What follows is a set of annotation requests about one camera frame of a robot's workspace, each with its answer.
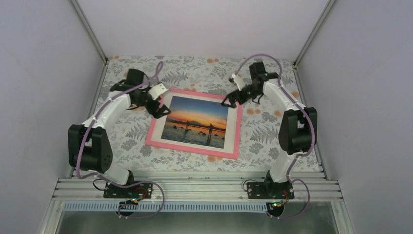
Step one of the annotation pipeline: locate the sunset photo print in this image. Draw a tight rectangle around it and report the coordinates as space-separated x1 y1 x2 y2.
160 96 228 149

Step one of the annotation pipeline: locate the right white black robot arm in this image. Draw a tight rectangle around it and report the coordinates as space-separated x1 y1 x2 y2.
221 62 317 198

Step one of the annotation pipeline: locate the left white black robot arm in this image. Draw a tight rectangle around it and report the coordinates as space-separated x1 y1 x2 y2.
68 68 171 197

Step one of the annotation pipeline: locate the floral patterned table mat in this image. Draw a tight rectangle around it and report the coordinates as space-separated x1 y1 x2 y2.
97 56 282 172

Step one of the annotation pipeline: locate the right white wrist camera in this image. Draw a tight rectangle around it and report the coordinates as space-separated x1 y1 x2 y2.
228 73 246 91

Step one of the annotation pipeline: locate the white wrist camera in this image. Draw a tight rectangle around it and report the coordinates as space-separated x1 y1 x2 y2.
228 73 246 91
148 83 169 100

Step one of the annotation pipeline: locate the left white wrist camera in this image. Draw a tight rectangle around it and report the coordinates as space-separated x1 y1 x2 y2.
148 83 169 100

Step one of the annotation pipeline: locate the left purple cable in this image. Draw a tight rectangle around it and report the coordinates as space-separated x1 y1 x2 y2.
75 61 166 220

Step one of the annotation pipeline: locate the purple cable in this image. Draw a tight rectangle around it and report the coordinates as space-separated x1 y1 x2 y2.
75 61 166 220
235 53 316 220

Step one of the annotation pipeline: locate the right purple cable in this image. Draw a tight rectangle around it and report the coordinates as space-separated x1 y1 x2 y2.
235 53 316 220

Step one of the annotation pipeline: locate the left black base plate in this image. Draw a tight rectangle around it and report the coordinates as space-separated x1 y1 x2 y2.
103 183 153 200

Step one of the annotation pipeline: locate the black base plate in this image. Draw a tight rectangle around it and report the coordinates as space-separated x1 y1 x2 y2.
103 183 153 200
246 181 295 199

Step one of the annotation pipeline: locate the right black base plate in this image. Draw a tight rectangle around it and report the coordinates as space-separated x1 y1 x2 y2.
246 181 295 199

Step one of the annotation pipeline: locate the aluminium rail base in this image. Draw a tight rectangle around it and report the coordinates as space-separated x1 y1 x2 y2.
40 171 353 234

